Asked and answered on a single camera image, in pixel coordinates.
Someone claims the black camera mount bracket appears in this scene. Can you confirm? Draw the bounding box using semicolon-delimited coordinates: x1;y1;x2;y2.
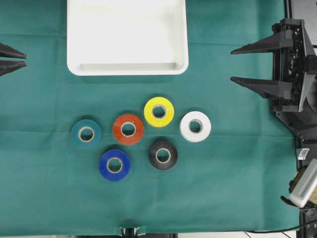
120;227;140;238

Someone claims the yellow tape roll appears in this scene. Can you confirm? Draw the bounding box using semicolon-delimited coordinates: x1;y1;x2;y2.
144;97;174;127

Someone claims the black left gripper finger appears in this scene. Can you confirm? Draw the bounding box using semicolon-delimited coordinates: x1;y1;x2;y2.
0;60;27;76
0;43;27;59

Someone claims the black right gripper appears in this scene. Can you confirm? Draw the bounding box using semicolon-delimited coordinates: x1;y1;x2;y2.
230;18;317;112

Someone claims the black tape roll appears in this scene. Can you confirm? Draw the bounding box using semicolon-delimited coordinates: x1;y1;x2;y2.
149;141;178;170

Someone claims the white tape roll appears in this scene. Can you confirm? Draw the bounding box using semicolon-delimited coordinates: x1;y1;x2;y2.
179;111;212;142

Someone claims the white plastic tray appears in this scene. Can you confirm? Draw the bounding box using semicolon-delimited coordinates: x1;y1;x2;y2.
66;0;189;76

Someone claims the green table cloth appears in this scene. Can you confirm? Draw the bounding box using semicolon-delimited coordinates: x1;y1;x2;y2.
0;0;299;236

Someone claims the red tape roll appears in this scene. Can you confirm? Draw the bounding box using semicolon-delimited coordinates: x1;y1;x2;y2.
112;114;145;145

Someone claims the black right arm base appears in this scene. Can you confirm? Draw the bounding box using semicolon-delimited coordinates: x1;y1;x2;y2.
272;0;317;238

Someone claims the green tape roll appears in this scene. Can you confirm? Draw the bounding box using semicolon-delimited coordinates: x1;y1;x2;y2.
71;119;102;149

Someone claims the blue tape roll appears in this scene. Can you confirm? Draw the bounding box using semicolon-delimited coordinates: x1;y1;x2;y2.
99;149;131;182

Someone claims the white perforated device box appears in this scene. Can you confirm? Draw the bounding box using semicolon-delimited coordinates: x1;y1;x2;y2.
290;159;317;208

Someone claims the black floor cable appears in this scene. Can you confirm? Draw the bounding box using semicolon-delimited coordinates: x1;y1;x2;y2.
244;225;317;234

